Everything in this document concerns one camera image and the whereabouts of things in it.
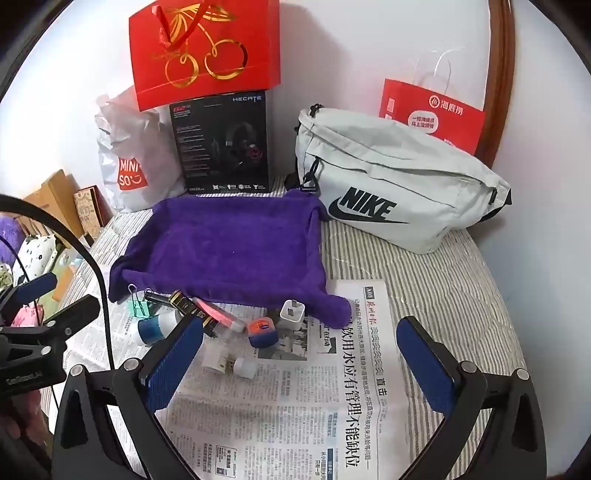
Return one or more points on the light wooden furniture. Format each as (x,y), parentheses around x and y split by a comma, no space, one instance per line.
(53,194)

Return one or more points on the black headphone box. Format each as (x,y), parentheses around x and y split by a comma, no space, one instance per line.
(217,143)

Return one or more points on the newspaper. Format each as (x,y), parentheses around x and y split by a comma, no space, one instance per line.
(295,415)

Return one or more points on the small white cylinder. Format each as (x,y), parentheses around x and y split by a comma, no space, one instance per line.
(244,368)

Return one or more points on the brown wooden bed frame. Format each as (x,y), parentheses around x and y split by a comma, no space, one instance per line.
(503,69)

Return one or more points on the white plastic shopping bag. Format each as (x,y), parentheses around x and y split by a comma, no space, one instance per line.
(120,147)

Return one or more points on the white plug-in light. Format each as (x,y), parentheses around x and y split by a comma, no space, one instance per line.
(216,357)

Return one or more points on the grey waist bag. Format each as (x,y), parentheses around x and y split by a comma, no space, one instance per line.
(392,170)

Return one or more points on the orange and blue jar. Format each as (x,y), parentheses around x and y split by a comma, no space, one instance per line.
(262,333)

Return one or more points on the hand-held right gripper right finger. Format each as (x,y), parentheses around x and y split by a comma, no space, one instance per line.
(425,364)

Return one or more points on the black and gold tube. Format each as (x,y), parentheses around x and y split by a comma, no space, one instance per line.
(189,307)

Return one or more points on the striped bed sheet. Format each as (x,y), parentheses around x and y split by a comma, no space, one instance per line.
(461,286)

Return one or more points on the purple towel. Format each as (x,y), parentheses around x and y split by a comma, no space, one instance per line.
(221,249)

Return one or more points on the pink tube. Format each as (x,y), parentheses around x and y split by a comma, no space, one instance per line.
(217,314)

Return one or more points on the green binder clip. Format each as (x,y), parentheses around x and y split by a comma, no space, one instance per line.
(141,307)

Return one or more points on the blue and white cylinder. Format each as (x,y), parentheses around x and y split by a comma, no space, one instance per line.
(154,328)

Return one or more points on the red cherry print gift bag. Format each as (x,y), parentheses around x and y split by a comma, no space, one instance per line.
(207,46)

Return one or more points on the purple fluffy item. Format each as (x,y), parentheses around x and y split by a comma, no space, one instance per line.
(9,240)

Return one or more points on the white charger plug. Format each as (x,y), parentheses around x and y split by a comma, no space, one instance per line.
(294,316)

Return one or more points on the white floral print cloth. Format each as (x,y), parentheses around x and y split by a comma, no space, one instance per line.
(39,256)

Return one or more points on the patterned notebook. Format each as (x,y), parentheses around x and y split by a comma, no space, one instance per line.
(87,212)

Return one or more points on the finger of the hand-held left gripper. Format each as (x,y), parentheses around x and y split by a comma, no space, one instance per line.
(74,316)
(34,286)

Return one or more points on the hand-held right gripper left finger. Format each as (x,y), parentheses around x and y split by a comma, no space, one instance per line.
(178,360)

